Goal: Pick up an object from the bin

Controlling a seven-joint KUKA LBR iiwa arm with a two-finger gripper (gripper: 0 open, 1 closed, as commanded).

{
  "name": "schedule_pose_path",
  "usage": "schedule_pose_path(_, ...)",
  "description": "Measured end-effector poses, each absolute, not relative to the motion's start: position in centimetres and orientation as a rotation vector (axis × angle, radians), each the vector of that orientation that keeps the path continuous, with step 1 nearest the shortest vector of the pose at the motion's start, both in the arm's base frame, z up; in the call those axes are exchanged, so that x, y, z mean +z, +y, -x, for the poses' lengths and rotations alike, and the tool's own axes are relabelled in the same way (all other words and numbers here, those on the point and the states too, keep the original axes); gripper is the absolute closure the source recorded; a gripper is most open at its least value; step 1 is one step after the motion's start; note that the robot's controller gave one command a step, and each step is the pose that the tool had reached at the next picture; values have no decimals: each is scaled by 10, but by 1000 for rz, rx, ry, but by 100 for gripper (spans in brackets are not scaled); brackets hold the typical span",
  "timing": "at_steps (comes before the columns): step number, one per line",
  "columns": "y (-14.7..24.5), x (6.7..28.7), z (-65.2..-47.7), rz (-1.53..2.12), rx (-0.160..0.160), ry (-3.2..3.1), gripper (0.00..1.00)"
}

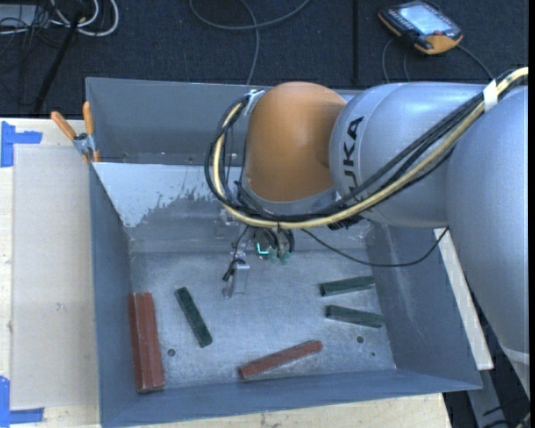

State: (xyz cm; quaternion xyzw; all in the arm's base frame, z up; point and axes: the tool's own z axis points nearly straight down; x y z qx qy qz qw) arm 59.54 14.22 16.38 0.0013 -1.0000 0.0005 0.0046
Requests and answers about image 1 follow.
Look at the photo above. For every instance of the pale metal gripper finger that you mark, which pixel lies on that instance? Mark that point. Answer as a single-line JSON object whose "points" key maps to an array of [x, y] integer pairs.
{"points": [[230, 287], [243, 279]]}

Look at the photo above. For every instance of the dark green flat block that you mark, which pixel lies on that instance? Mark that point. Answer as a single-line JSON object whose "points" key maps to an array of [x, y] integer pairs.
{"points": [[345, 285], [194, 317], [354, 316]]}

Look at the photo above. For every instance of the grey metal bin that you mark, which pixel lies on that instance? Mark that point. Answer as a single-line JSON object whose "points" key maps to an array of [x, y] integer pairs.
{"points": [[272, 323]]}

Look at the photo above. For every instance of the red-brown flat block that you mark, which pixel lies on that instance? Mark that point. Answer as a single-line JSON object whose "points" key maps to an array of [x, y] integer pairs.
{"points": [[136, 346], [278, 359], [153, 341]]}

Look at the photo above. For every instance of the pale wood flat board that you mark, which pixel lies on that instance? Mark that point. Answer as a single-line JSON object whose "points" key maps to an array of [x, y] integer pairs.
{"points": [[53, 274]]}

